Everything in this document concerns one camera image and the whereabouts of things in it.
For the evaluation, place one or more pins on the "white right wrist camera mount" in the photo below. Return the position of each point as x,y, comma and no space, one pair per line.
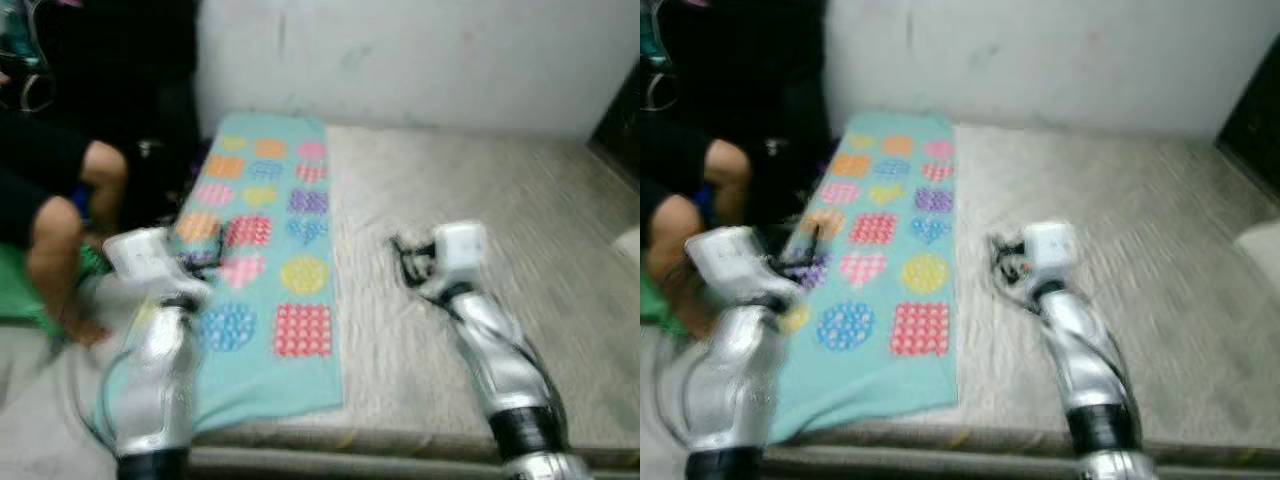
460,248
1050,246

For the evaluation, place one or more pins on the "seated person black shorts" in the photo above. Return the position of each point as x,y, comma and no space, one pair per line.
55,230
670,240

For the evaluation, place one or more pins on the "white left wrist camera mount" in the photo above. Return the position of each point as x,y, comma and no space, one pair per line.
145,258
730,258

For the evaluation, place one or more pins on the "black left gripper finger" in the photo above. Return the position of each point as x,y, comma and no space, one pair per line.
813,243
219,243

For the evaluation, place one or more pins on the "white pillow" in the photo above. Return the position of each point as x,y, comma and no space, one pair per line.
630,248
1260,250

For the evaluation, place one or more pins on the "green plastic stool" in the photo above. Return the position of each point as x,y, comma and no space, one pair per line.
655,305
20,290

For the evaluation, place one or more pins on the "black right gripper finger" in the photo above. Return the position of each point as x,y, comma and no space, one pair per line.
997,252
400,256

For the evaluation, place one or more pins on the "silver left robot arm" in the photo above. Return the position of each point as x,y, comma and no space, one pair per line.
735,390
160,390

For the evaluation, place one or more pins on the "teal blanket colourful shapes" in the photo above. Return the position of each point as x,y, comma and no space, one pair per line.
880,380
270,380

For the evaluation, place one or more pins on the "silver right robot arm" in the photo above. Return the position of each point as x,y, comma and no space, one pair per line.
1090,370
500,370

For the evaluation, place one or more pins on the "white quilted mattress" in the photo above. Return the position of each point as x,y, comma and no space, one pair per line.
1120,220
500,220

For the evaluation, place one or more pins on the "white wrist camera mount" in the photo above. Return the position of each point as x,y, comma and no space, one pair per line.
1050,246
145,258
460,248
730,258

